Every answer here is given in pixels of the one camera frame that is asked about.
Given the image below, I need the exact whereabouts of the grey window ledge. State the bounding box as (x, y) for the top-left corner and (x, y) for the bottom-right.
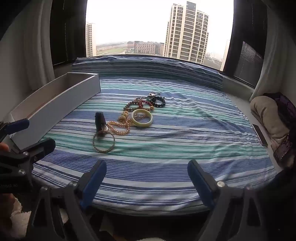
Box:
(222, 75), (255, 101)

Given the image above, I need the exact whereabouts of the dark flat phone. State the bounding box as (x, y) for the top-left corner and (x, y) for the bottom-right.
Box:
(252, 123), (269, 147)

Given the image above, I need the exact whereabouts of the wooden bead bracelet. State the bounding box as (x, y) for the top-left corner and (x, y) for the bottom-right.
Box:
(124, 98), (141, 111)

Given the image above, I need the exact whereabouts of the pale apartment tower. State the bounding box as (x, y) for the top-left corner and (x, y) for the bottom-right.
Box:
(85, 22), (97, 57)

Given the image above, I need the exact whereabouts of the side window with blinds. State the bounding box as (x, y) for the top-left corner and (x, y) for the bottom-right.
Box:
(50, 0), (87, 67)
(223, 0), (269, 88)

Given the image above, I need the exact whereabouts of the thin gold bangle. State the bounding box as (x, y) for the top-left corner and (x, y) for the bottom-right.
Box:
(92, 130), (115, 153)

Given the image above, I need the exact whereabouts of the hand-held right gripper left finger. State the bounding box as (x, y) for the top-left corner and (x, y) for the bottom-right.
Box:
(23, 159), (109, 241)

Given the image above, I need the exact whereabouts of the slim apartment tower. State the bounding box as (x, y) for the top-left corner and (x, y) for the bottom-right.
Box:
(220, 39), (231, 71)

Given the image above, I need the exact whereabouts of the tall beige apartment tower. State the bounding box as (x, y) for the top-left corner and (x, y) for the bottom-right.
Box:
(164, 1), (210, 65)

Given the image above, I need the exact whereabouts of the low brick building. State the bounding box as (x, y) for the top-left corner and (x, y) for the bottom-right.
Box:
(134, 41), (164, 55)

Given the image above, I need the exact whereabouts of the white drawer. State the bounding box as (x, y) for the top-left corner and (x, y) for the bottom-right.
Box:
(7, 72), (101, 150)

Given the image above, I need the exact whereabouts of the black bead bracelet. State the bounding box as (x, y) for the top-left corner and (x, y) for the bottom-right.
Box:
(150, 96), (166, 109)

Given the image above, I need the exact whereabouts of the beige cushion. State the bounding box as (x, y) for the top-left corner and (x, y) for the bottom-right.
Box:
(250, 95), (290, 145)

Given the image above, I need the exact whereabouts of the white curtain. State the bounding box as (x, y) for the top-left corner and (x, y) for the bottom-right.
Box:
(248, 39), (296, 102)
(23, 0), (56, 91)

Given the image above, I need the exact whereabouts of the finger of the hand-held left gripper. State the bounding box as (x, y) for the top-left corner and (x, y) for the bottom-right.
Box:
(0, 119), (30, 140)
(7, 138), (56, 168)

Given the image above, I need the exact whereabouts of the amber bead necklace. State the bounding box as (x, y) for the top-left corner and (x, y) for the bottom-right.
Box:
(107, 110), (132, 135)

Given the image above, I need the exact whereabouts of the red bead bracelet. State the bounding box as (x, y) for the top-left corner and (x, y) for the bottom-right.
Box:
(136, 98), (154, 111)

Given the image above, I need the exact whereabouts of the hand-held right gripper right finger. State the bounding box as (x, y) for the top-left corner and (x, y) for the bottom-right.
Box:
(187, 159), (278, 241)

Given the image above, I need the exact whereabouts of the pale jade bangle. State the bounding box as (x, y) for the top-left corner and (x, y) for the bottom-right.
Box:
(132, 109), (153, 128)

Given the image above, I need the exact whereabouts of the large window pane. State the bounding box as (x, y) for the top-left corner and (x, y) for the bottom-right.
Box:
(85, 0), (234, 71)

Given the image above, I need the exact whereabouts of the blue striped blanket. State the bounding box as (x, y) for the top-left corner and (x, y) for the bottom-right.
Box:
(30, 56), (278, 214)

